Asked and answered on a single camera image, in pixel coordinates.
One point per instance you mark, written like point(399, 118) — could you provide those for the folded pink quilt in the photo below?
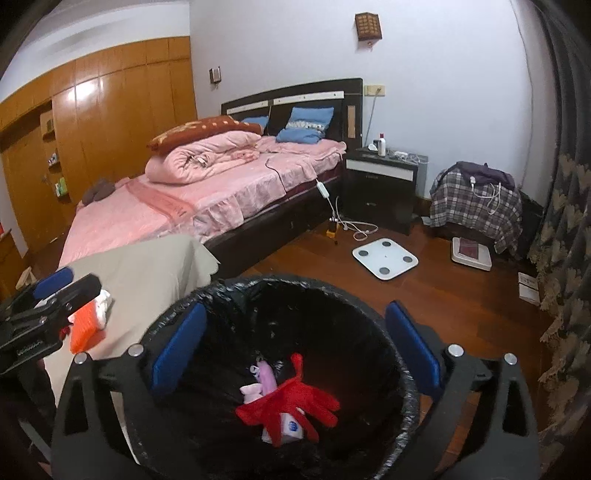
point(198, 154)

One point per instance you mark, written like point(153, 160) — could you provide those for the white bathroom scale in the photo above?
point(385, 259)

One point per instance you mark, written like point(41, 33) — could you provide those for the wooden wardrobe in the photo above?
point(115, 115)

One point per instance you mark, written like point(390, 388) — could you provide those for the grey panel heater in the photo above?
point(422, 180)

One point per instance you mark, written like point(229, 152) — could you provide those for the pink bedsheet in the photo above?
point(240, 189)

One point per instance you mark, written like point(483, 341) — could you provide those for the dark nightstand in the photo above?
point(378, 189)

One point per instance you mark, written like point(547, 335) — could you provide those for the dark wooden bed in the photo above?
point(304, 99)

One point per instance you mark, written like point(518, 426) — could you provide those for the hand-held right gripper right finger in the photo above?
point(413, 346)

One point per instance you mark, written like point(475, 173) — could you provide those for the white papers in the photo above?
point(528, 286)

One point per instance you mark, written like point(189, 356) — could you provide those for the patterned curtain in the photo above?
point(568, 230)

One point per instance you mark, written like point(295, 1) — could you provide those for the wall control panel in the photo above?
point(215, 74)

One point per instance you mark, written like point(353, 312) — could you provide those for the orange foam fruit net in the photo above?
point(85, 332)

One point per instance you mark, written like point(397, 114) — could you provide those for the red rubber glove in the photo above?
point(286, 397)

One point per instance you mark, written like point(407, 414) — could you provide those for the trash bin with black bag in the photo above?
point(277, 314)

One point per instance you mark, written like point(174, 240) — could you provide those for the plaid cloth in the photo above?
point(475, 212)

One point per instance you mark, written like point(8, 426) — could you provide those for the small blue pillow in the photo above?
point(258, 122)

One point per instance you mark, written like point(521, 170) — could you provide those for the beige tablecloth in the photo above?
point(147, 277)

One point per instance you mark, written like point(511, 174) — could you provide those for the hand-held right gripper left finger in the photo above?
point(180, 350)

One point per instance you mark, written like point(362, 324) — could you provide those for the crumpled white tissue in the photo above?
point(104, 304)

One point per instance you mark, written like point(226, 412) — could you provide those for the green box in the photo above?
point(60, 188)

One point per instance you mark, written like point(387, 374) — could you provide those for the white tissue packet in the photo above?
point(291, 427)

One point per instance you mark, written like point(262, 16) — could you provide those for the wooden wall lamp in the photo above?
point(368, 25)

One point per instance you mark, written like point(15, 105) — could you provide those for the purple garment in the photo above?
point(485, 173)

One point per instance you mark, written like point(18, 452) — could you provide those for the large blue pillow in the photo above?
point(307, 122)

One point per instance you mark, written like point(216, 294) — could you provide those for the white charger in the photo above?
point(399, 154)

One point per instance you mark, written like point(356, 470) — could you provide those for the pink plastic wrapper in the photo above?
point(267, 376)

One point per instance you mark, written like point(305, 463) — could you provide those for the white bottle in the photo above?
point(382, 144)

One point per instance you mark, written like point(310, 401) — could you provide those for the wall outlet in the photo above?
point(374, 90)

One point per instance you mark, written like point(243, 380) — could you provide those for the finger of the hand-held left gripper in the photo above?
point(53, 280)
point(81, 288)

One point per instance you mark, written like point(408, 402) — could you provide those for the brown patterned pillow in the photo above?
point(198, 129)

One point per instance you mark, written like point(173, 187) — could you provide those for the grey cloth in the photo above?
point(98, 191)

